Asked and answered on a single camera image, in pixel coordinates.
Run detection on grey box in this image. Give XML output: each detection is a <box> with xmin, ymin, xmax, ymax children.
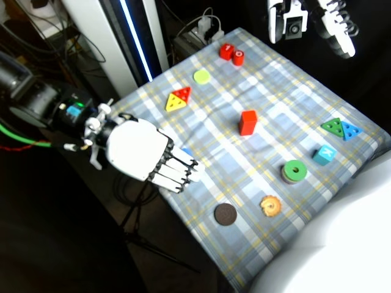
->
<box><xmin>170</xmin><ymin>32</ymin><xmax>209</xmax><ymax>67</ymax></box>

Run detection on tall red block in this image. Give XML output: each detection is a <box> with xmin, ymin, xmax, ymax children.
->
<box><xmin>238</xmin><ymin>109</ymin><xmax>258</xmax><ymax>137</ymax></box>

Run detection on dark brown round cookie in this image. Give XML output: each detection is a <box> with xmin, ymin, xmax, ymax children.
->
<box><xmin>214</xmin><ymin>203</ymin><xmax>238</xmax><ymax>226</ymax></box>

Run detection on plaid tablecloth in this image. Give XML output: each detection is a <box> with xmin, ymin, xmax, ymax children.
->
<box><xmin>109</xmin><ymin>27</ymin><xmax>383</xmax><ymax>292</ymax></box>

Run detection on green triangle with holes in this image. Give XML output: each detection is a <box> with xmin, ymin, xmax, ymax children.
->
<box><xmin>320</xmin><ymin>117</ymin><xmax>346</xmax><ymax>138</ymax></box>

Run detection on white robot body shell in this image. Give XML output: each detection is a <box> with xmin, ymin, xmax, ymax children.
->
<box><xmin>249</xmin><ymin>149</ymin><xmax>391</xmax><ymax>293</ymax></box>

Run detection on teal letter K block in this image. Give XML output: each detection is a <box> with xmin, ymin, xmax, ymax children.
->
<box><xmin>312</xmin><ymin>145</ymin><xmax>338</xmax><ymax>167</ymax></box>

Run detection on red number 1 block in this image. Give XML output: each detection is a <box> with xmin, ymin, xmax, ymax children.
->
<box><xmin>219</xmin><ymin>43</ymin><xmax>235</xmax><ymax>61</ymax></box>

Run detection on black tripod stand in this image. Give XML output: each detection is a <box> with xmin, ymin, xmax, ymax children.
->
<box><xmin>117</xmin><ymin>179</ymin><xmax>202</xmax><ymax>275</ymax></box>

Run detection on red triangle with holes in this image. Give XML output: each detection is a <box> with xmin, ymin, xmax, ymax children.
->
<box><xmin>171</xmin><ymin>86</ymin><xmax>192</xmax><ymax>105</ymax></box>

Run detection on green round sandwich cookie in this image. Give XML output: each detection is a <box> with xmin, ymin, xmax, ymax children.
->
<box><xmin>192</xmin><ymin>69</ymin><xmax>211</xmax><ymax>85</ymax></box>

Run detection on red cable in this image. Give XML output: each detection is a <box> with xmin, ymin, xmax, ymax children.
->
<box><xmin>0</xmin><ymin>144</ymin><xmax>35</xmax><ymax>153</ymax></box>

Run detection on green ring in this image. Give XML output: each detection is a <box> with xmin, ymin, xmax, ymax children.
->
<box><xmin>282</xmin><ymin>159</ymin><xmax>308</xmax><ymax>181</ymax></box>

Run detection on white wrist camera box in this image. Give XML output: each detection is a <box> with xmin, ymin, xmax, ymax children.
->
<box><xmin>283</xmin><ymin>9</ymin><xmax>308</xmax><ymax>40</ymax></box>

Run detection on white power strip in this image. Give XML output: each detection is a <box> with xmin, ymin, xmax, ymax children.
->
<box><xmin>195</xmin><ymin>15</ymin><xmax>225</xmax><ymax>43</ymax></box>

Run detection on yellow triangle with holes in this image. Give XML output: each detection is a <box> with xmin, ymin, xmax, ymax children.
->
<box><xmin>165</xmin><ymin>93</ymin><xmax>187</xmax><ymax>113</ymax></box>

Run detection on black cable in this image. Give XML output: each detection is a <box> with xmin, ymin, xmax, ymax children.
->
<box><xmin>62</xmin><ymin>29</ymin><xmax>107</xmax><ymax>65</ymax></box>

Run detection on green cable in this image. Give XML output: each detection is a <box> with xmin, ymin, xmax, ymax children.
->
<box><xmin>0</xmin><ymin>121</ymin><xmax>53</xmax><ymax>149</ymax></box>

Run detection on white column with blue strip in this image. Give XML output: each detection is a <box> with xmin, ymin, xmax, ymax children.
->
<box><xmin>60</xmin><ymin>0</ymin><xmax>170</xmax><ymax>98</ymax></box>

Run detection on red letter Q cylinder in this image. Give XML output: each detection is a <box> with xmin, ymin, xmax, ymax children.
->
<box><xmin>232</xmin><ymin>49</ymin><xmax>246</xmax><ymax>67</ymax></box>

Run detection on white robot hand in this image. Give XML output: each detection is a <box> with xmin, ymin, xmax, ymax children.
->
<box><xmin>105</xmin><ymin>112</ymin><xmax>206</xmax><ymax>195</ymax></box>
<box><xmin>267</xmin><ymin>0</ymin><xmax>359</xmax><ymax>59</ymax></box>

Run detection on blue triangle with holes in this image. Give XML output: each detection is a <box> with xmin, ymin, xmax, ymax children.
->
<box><xmin>340</xmin><ymin>121</ymin><xmax>364</xmax><ymax>142</ymax></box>

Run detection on tan flower-shaped cookie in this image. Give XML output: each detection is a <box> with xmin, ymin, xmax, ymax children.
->
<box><xmin>260</xmin><ymin>195</ymin><xmax>282</xmax><ymax>218</ymax></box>

